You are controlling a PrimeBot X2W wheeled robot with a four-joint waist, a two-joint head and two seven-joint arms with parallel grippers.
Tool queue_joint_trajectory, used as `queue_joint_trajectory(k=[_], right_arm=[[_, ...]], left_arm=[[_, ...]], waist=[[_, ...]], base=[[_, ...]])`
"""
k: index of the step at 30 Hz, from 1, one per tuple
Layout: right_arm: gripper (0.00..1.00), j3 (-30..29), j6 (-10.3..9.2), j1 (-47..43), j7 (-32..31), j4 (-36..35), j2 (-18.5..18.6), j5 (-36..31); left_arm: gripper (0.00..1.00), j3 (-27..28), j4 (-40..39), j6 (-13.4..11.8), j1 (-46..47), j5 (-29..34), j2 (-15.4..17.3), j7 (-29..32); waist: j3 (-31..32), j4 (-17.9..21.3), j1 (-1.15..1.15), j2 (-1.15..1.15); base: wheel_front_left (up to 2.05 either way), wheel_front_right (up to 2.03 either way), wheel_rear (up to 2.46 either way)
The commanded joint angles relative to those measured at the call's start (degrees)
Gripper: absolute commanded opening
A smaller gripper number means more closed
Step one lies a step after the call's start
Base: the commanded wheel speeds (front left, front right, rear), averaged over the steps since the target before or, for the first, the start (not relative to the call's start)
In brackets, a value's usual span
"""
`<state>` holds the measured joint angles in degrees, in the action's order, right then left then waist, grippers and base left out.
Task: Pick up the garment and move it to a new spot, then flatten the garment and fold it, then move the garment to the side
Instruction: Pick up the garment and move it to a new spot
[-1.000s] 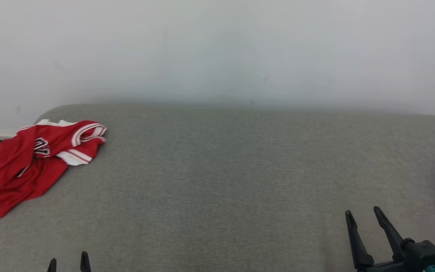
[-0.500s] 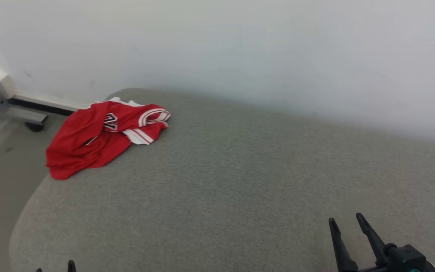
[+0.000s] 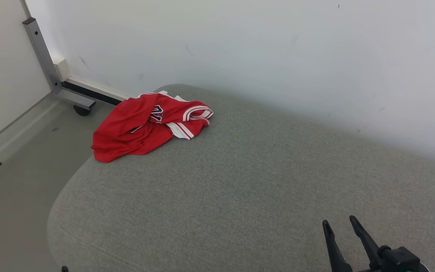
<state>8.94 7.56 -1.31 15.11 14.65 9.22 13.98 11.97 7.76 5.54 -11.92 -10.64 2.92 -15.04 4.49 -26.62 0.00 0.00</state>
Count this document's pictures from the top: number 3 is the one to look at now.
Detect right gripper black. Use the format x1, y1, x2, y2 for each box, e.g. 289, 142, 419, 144
322, 215, 407, 272

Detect red jersey shirt white sleeves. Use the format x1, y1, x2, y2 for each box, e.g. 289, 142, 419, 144
91, 92, 214, 164

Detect grey fabric sofa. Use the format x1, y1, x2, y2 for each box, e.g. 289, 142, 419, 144
47, 84, 435, 272

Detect white baseboard moulding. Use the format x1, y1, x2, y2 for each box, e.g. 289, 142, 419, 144
53, 59, 135, 100

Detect white partition board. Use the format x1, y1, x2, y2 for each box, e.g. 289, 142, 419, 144
0, 0, 52, 150

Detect grey metal frame leg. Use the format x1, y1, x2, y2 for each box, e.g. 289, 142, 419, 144
22, 17, 96, 111

